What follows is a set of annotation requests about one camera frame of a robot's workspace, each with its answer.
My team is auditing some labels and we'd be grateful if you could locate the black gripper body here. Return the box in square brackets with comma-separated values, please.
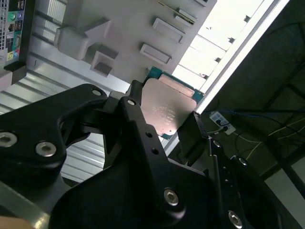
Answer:
[49, 158, 224, 229]

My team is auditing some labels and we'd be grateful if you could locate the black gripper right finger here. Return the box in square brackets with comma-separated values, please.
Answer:
[177, 111, 284, 229]

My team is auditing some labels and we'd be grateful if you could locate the silver CPU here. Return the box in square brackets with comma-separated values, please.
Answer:
[142, 66, 206, 139]

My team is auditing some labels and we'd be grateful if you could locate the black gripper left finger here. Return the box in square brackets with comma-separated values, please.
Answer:
[0, 80, 187, 219]

